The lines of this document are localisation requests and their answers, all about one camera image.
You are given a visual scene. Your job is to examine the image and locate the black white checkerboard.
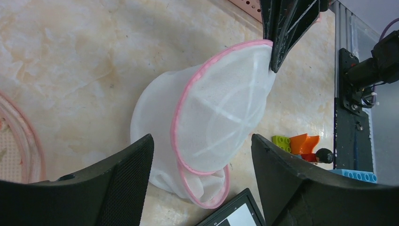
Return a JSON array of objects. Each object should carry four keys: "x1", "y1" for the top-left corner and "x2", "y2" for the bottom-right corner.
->
[{"x1": 196, "y1": 188, "x2": 266, "y2": 226}]

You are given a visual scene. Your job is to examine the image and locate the pink plastic basket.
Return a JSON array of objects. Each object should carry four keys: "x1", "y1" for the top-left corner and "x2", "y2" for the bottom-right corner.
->
[{"x1": 229, "y1": 0, "x2": 322, "y2": 23}]

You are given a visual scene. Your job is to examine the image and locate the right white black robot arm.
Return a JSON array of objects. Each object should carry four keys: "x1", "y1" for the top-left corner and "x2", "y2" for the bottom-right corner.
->
[{"x1": 260, "y1": 0, "x2": 399, "y2": 88}]

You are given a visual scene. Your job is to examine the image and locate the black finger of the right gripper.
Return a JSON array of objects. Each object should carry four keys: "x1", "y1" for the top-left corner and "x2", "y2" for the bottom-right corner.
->
[
  {"x1": 270, "y1": 0, "x2": 321, "y2": 73},
  {"x1": 259, "y1": 0, "x2": 276, "y2": 40}
]

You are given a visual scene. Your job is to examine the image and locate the white pink mesh laundry bag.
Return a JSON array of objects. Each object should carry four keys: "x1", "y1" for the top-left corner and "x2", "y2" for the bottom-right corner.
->
[{"x1": 130, "y1": 40, "x2": 276, "y2": 209}]

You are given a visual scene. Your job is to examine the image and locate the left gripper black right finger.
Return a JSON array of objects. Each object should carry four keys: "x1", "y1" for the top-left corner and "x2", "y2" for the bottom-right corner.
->
[{"x1": 251, "y1": 134, "x2": 399, "y2": 226}]

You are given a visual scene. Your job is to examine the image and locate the aluminium frame rail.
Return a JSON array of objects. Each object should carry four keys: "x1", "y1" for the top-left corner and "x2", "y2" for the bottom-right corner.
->
[{"x1": 330, "y1": 0, "x2": 399, "y2": 185}]

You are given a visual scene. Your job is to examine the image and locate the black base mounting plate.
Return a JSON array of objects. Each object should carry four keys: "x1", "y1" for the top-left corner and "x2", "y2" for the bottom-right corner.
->
[{"x1": 333, "y1": 48, "x2": 374, "y2": 172}]

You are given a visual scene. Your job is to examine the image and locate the colourful toy block stack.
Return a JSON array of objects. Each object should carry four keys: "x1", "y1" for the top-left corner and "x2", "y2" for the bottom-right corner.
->
[{"x1": 271, "y1": 133, "x2": 377, "y2": 184}]

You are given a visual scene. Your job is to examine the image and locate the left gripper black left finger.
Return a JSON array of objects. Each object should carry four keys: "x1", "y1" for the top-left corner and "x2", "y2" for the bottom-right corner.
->
[{"x1": 0, "y1": 134, "x2": 154, "y2": 226}]

